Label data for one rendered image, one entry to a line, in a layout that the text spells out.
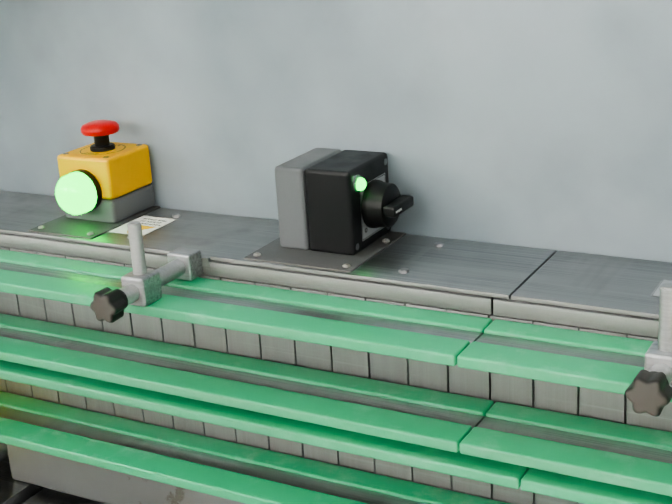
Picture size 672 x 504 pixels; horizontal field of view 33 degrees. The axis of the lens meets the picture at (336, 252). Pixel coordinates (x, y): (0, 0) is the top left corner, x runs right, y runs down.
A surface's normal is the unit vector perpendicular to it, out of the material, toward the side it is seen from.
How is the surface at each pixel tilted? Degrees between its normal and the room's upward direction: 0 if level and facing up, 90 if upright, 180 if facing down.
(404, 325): 90
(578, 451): 90
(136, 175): 90
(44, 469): 0
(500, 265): 90
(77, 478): 0
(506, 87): 0
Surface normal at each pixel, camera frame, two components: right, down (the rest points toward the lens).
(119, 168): 0.87, 0.11
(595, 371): -0.06, -0.95
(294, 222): -0.48, 0.31
